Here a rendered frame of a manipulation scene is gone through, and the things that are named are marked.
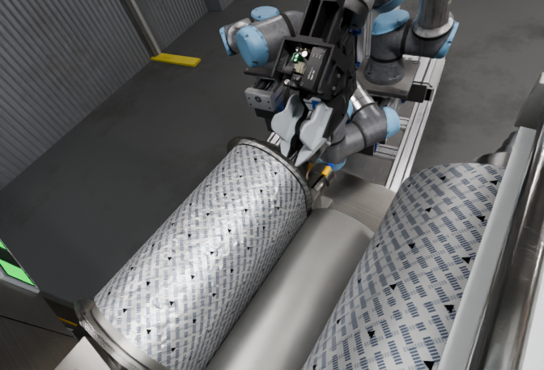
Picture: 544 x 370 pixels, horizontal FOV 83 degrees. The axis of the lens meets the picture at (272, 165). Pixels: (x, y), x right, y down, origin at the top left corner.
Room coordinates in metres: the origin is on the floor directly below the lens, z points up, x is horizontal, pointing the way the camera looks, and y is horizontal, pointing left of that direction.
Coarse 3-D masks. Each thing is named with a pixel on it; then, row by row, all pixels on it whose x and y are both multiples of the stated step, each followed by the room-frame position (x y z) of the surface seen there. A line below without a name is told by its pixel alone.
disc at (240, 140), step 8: (240, 136) 0.30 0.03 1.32; (232, 144) 0.31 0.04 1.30; (240, 144) 0.30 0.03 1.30; (248, 144) 0.28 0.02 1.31; (256, 144) 0.27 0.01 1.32; (264, 144) 0.26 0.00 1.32; (272, 152) 0.25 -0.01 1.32; (280, 160) 0.25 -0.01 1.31; (288, 160) 0.24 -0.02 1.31; (288, 168) 0.24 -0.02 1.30; (296, 168) 0.23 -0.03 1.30; (296, 176) 0.23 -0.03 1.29; (304, 176) 0.23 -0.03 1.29; (304, 184) 0.22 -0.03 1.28; (304, 192) 0.22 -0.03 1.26; (312, 200) 0.22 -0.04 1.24
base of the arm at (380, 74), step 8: (400, 56) 0.90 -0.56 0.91; (368, 64) 0.97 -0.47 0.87; (376, 64) 0.93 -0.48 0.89; (384, 64) 0.91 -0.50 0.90; (392, 64) 0.90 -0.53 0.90; (400, 64) 0.90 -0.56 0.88; (368, 72) 0.96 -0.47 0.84; (376, 72) 0.91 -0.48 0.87; (384, 72) 0.90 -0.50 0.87; (392, 72) 0.89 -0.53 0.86; (400, 72) 0.89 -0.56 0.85; (368, 80) 0.94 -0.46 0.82; (376, 80) 0.90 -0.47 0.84; (384, 80) 0.89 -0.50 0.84; (392, 80) 0.88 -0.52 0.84; (400, 80) 0.89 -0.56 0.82
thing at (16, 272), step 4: (0, 260) 0.30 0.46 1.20; (4, 264) 0.30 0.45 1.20; (8, 264) 0.30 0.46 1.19; (4, 268) 0.28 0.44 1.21; (8, 268) 0.29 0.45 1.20; (12, 268) 0.29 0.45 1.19; (16, 268) 0.30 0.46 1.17; (8, 272) 0.27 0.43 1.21; (12, 272) 0.28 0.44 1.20; (16, 272) 0.29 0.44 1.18; (20, 272) 0.29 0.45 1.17; (16, 276) 0.27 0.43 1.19; (20, 276) 0.28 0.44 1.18; (24, 276) 0.28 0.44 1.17; (24, 280) 0.27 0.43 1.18; (28, 280) 0.28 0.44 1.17; (32, 284) 0.27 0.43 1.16
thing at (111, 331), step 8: (96, 312) 0.13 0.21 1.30; (96, 320) 0.12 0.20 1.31; (104, 320) 0.12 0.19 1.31; (104, 328) 0.11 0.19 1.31; (112, 328) 0.11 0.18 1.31; (112, 336) 0.10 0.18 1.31; (120, 336) 0.10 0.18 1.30; (120, 344) 0.09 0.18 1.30; (128, 344) 0.09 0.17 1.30; (128, 352) 0.09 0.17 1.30; (136, 352) 0.08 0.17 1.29; (144, 360) 0.08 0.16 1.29; (152, 360) 0.08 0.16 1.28; (152, 368) 0.07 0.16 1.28; (160, 368) 0.07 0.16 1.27; (168, 368) 0.07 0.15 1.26
